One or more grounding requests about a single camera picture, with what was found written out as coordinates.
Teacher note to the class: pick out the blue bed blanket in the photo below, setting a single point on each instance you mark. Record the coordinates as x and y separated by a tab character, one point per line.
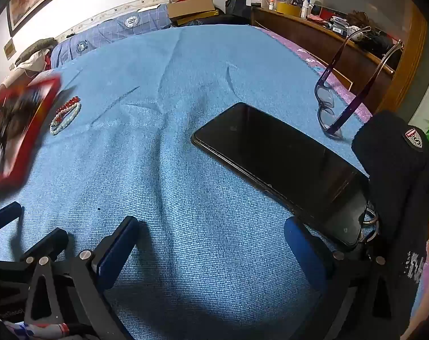
200	78

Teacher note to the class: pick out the blue checked quilt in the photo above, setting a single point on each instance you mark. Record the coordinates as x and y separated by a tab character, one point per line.
111	30

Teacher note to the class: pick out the black garment with patch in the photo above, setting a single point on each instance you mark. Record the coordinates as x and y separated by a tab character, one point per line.
388	156

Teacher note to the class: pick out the black plastic bag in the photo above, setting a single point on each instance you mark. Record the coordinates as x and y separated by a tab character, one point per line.
228	19

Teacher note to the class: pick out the red cardboard box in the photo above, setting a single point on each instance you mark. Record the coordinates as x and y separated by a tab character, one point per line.
47	90

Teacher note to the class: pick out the flat yellow box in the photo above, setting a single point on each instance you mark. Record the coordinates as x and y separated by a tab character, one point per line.
196	17

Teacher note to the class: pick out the wooden dresser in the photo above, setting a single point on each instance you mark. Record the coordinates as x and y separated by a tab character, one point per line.
306	35

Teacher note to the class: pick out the purple framed glasses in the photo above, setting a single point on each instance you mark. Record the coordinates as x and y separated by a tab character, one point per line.
340	124

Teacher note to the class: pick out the small gold wall plaque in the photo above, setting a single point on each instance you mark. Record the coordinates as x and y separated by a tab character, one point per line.
9	48

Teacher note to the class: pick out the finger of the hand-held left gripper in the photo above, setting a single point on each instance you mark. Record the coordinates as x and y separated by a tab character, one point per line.
46	244
5	216

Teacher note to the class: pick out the small white box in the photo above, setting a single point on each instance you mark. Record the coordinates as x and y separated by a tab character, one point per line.
253	3

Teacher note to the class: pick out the small white bottle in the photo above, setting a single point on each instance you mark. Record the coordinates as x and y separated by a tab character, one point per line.
305	9

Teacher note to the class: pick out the pile of clothes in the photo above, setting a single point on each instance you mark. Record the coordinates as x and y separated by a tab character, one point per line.
33	51

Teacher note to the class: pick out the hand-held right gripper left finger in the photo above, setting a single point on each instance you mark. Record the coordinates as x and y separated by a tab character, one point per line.
117	249

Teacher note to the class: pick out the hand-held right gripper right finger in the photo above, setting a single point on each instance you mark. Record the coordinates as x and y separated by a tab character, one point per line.
303	251

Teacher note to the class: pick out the red white blue patterned clothing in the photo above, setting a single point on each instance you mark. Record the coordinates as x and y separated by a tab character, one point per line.
33	329

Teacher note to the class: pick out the black smartphone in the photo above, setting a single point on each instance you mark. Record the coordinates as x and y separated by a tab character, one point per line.
278	170

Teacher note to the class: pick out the white paper sheet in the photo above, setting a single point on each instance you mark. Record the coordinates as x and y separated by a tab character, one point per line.
147	9

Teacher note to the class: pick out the open brown cardboard box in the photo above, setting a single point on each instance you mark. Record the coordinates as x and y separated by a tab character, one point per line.
189	7

